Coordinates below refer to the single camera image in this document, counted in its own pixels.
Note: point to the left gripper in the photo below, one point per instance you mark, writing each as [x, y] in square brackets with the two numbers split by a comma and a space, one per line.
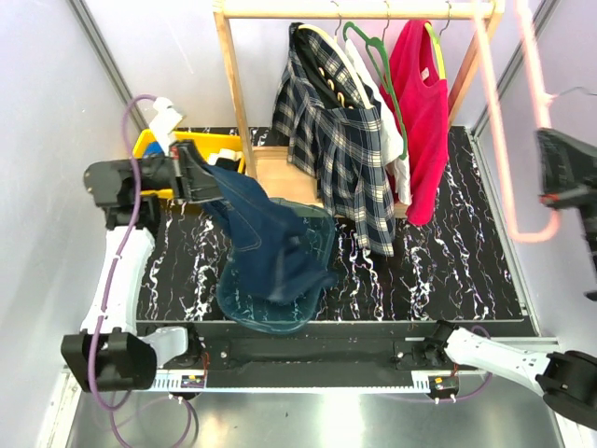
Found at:
[202, 185]

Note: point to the blue denim skirt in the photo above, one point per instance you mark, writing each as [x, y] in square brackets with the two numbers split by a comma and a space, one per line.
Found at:
[272, 264]

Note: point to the navy plaid skirt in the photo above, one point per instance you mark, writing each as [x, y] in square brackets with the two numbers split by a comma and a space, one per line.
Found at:
[320, 117]

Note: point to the pink plastic hanger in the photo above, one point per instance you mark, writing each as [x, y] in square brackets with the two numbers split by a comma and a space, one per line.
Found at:
[544, 74]

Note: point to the cream plastic hanger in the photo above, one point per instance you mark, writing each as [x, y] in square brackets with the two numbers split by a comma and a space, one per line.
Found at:
[343, 58]

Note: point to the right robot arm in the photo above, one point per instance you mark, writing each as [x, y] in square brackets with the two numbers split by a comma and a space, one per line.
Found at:
[566, 382]

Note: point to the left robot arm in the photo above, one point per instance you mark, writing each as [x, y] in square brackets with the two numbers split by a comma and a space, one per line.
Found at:
[107, 354]

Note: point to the lime green hanger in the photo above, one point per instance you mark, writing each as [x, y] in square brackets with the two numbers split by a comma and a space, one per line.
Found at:
[435, 42]

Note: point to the dark green hanger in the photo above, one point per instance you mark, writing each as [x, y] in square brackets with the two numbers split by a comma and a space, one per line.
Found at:
[385, 77]

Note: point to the black and white sock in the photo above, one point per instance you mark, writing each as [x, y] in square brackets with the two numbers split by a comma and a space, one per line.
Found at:
[226, 158]

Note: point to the yellow plastic tray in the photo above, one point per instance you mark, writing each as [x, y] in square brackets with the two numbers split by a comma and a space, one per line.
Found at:
[206, 143]

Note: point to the blue cloth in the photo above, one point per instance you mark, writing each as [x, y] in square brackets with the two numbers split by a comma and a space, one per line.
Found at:
[152, 150]

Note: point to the wooden clothes rack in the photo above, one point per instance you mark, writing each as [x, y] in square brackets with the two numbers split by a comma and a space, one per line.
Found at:
[268, 165]

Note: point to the teal transparent basin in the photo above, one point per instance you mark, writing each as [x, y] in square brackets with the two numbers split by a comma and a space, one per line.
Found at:
[262, 315]

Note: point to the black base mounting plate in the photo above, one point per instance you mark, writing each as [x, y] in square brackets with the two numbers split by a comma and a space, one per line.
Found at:
[322, 354]

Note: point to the white garment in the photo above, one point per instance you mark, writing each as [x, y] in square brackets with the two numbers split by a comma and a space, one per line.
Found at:
[391, 139]

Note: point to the red shirt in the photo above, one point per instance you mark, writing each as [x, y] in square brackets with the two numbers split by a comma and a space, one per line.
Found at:
[422, 96]

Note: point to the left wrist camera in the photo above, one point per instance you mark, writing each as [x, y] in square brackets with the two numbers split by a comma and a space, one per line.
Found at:
[162, 126]

